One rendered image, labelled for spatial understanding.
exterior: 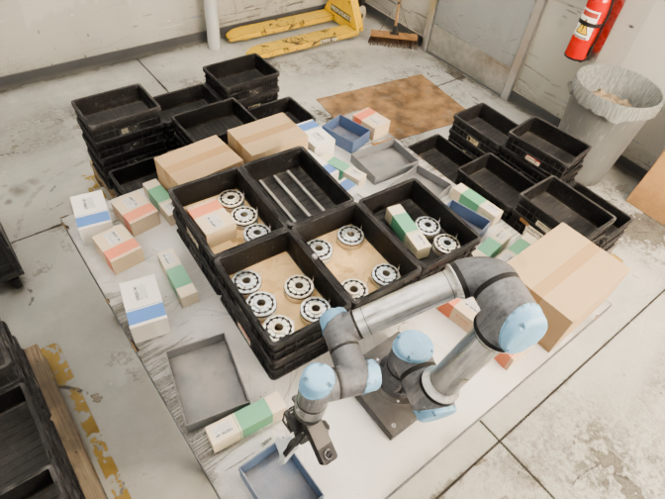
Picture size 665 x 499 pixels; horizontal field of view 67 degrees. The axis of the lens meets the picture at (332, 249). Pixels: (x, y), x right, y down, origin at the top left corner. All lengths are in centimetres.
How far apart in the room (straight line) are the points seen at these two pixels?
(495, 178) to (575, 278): 131
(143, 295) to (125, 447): 84
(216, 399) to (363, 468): 50
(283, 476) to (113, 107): 241
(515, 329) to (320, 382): 44
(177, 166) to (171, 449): 120
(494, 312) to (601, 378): 185
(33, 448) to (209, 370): 71
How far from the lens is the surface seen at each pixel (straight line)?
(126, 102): 334
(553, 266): 200
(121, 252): 202
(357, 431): 166
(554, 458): 266
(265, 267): 182
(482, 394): 182
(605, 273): 209
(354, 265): 185
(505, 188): 313
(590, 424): 283
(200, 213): 192
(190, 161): 222
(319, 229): 189
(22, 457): 215
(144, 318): 179
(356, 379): 117
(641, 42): 420
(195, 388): 172
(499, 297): 118
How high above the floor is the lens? 222
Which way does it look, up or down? 48 degrees down
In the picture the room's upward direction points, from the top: 8 degrees clockwise
